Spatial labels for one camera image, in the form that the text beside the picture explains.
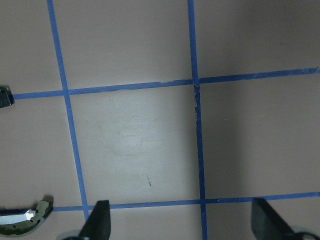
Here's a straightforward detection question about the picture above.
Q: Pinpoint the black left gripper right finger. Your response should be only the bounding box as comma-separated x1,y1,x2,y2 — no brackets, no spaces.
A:
250,198,300,240

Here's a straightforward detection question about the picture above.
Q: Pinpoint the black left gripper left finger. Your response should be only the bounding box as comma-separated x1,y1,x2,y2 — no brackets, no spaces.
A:
78,200,111,240

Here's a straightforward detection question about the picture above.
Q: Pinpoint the olive curved brake shoe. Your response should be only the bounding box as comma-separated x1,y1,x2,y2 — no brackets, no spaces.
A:
0,195,54,238

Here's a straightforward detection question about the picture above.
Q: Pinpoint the small black plastic part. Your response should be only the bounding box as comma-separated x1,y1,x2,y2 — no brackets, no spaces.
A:
0,86,15,108

